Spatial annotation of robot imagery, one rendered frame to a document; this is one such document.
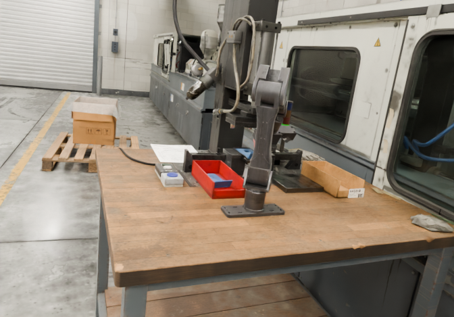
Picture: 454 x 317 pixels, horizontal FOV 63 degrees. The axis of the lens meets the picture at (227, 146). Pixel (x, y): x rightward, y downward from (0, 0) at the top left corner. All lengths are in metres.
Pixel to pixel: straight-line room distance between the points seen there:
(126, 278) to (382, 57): 1.48
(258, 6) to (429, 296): 1.22
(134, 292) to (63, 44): 9.85
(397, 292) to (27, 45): 9.98
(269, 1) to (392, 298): 1.34
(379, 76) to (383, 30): 0.21
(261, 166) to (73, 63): 9.64
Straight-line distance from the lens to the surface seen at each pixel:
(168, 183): 1.31
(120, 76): 10.62
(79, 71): 10.58
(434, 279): 1.49
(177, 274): 0.88
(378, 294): 1.89
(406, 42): 1.73
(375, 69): 1.92
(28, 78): 10.73
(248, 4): 1.55
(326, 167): 1.68
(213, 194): 1.23
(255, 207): 1.15
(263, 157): 1.11
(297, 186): 1.43
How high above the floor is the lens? 1.36
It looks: 14 degrees down
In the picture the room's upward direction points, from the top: 7 degrees clockwise
